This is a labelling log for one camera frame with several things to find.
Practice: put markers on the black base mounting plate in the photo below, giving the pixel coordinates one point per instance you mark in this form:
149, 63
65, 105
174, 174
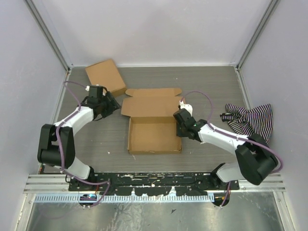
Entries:
150, 183

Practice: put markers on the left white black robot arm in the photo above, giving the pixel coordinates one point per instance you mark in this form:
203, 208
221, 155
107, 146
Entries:
56, 146

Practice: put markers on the aluminium front rail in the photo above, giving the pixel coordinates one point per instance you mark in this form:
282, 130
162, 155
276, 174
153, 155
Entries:
56, 183

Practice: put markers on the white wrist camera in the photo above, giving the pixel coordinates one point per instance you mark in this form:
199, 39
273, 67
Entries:
186, 106
97, 87

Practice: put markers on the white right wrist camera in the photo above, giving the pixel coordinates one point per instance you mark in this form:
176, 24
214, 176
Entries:
186, 106

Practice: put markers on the brown cardboard box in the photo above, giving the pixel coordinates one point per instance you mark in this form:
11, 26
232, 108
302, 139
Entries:
107, 74
152, 128

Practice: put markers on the white slotted cable duct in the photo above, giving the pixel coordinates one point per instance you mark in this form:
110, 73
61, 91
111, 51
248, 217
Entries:
77, 197

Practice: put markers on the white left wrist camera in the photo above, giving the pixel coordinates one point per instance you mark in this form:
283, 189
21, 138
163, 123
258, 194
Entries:
97, 87

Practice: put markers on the purple white striped cloth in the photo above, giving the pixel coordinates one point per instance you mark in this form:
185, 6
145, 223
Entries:
243, 121

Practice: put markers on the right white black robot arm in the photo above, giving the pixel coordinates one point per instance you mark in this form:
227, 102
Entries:
254, 159

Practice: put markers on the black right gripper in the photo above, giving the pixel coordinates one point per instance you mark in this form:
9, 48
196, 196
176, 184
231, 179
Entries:
179, 133

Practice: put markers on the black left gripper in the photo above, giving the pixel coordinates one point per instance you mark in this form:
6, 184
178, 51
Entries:
113, 105

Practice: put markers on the closed brown cardboard box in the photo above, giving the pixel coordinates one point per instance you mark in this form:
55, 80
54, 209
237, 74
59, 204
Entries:
107, 74

